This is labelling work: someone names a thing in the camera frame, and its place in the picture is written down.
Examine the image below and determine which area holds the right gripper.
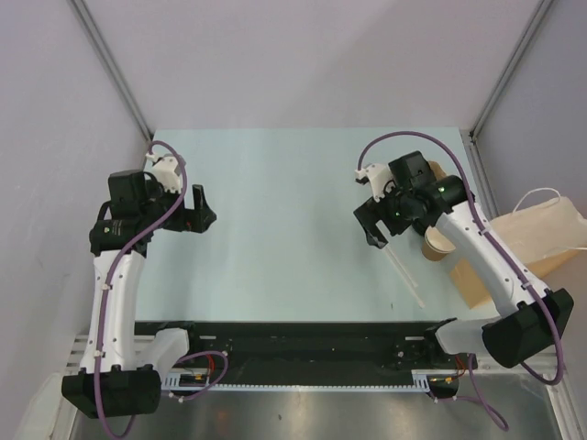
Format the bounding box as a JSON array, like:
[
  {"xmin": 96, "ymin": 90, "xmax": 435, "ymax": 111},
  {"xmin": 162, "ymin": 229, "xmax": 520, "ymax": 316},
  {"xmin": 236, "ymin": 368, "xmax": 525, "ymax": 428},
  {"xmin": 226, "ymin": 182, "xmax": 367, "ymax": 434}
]
[{"xmin": 354, "ymin": 179, "xmax": 416, "ymax": 248}]

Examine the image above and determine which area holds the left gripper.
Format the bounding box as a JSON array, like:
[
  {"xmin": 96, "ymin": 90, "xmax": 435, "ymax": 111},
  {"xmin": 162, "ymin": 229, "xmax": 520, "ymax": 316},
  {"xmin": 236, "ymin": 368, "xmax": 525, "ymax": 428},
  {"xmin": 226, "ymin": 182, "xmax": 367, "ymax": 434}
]
[{"xmin": 140, "ymin": 179, "xmax": 216, "ymax": 233}]

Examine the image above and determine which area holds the brown paper cup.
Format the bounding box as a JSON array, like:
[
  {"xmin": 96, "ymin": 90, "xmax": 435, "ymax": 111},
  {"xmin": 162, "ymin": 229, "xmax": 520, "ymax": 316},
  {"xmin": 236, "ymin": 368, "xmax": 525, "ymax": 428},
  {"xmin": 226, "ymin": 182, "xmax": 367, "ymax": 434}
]
[{"xmin": 421, "ymin": 227, "xmax": 456, "ymax": 262}]

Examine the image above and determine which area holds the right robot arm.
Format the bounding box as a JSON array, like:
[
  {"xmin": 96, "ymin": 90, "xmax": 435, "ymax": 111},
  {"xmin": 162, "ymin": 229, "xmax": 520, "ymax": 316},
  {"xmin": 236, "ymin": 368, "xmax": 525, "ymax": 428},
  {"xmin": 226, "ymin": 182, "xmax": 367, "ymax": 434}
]
[{"xmin": 354, "ymin": 151, "xmax": 574, "ymax": 369}]

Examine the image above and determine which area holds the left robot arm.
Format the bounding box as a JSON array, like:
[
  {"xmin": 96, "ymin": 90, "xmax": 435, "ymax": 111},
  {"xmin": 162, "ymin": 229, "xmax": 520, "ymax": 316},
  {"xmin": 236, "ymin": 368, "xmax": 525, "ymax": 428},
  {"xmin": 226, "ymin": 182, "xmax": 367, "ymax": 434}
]
[{"xmin": 61, "ymin": 168, "xmax": 216, "ymax": 419}]

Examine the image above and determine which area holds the wrapped straw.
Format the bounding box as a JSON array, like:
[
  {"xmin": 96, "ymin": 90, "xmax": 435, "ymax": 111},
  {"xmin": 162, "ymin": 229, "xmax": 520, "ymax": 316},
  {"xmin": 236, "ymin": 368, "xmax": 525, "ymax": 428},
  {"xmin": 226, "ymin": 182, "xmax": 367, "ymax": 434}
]
[{"xmin": 383, "ymin": 245, "xmax": 426, "ymax": 309}]

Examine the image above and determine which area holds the pulp cup carrier tray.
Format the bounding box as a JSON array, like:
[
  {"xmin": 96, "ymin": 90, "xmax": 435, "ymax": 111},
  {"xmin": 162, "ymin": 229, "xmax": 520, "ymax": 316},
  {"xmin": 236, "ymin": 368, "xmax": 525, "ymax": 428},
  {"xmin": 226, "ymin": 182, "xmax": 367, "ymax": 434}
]
[{"xmin": 428, "ymin": 160, "xmax": 448, "ymax": 186}]

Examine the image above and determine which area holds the brown paper bag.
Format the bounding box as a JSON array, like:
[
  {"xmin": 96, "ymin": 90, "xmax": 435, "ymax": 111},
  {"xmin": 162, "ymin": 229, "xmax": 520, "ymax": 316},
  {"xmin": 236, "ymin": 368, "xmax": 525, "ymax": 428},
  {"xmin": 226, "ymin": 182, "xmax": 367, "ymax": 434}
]
[{"xmin": 448, "ymin": 187, "xmax": 587, "ymax": 309}]

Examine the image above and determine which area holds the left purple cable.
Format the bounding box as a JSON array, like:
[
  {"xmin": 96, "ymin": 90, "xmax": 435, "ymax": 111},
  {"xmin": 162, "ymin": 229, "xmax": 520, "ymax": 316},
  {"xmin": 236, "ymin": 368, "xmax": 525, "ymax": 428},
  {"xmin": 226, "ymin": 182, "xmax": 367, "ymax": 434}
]
[{"xmin": 94, "ymin": 140, "xmax": 188, "ymax": 437}]

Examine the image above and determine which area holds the purple cable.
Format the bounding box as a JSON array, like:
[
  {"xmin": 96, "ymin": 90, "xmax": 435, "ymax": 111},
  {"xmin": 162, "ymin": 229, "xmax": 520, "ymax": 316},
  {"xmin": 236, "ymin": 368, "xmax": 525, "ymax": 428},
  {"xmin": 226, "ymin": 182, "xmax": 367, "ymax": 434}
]
[
  {"xmin": 356, "ymin": 130, "xmax": 566, "ymax": 385},
  {"xmin": 94, "ymin": 140, "xmax": 188, "ymax": 437}
]

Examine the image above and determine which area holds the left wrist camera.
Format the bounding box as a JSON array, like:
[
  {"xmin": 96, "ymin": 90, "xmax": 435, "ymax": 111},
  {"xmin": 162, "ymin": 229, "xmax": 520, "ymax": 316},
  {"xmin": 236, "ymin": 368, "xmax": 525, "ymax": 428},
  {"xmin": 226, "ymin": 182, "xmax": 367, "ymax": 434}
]
[{"xmin": 146, "ymin": 153, "xmax": 183, "ymax": 194}]

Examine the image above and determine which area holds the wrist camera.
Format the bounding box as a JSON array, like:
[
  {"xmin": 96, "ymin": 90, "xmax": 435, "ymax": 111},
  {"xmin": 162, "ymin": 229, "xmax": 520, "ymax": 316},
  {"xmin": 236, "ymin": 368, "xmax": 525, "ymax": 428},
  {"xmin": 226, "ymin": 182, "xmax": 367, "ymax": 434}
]
[
  {"xmin": 355, "ymin": 163, "xmax": 396, "ymax": 203},
  {"xmin": 146, "ymin": 153, "xmax": 183, "ymax": 194}
]

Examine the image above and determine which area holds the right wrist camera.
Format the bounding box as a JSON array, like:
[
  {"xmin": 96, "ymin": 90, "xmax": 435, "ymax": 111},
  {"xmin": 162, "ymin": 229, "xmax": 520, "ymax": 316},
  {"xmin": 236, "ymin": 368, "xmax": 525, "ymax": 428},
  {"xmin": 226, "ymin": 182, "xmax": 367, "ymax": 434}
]
[{"xmin": 355, "ymin": 163, "xmax": 396, "ymax": 203}]

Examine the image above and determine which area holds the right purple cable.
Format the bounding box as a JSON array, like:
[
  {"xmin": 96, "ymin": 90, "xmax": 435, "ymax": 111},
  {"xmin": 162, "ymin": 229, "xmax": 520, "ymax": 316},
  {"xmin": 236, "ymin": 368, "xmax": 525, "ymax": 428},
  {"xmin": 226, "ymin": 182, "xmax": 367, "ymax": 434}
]
[{"xmin": 356, "ymin": 130, "xmax": 566, "ymax": 385}]

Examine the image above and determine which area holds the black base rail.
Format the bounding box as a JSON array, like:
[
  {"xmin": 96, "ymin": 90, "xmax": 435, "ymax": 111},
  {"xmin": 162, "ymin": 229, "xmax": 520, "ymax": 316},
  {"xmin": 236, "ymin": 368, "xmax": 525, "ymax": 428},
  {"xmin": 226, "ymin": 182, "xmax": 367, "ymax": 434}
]
[{"xmin": 135, "ymin": 321, "xmax": 468, "ymax": 387}]

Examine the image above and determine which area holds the aluminium frame post left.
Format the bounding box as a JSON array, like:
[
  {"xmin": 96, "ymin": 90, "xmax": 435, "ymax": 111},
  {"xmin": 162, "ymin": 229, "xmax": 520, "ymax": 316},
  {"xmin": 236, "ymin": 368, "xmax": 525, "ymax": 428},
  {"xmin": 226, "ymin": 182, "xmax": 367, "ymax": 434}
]
[{"xmin": 67, "ymin": 0, "xmax": 153, "ymax": 141}]

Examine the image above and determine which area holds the aluminium frame post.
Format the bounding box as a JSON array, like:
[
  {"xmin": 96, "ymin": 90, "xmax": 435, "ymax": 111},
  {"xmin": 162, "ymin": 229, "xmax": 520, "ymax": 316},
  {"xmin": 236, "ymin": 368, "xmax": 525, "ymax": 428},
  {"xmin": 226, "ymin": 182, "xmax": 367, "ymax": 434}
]
[
  {"xmin": 67, "ymin": 0, "xmax": 153, "ymax": 141},
  {"xmin": 468, "ymin": 0, "xmax": 558, "ymax": 142}
]

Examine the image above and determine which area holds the white cable duct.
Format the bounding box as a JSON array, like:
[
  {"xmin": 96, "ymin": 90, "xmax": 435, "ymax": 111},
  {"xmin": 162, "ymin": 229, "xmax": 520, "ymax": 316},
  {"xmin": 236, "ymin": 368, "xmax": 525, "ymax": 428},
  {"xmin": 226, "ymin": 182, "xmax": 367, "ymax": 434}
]
[{"xmin": 161, "ymin": 368, "xmax": 434, "ymax": 393}]

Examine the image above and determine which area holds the aluminium frame post right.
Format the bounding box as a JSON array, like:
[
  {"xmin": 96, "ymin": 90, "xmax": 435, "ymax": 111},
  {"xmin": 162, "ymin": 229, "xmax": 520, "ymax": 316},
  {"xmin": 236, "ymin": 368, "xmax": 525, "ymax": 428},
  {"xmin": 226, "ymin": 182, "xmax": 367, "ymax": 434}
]
[{"xmin": 468, "ymin": 0, "xmax": 558, "ymax": 142}]

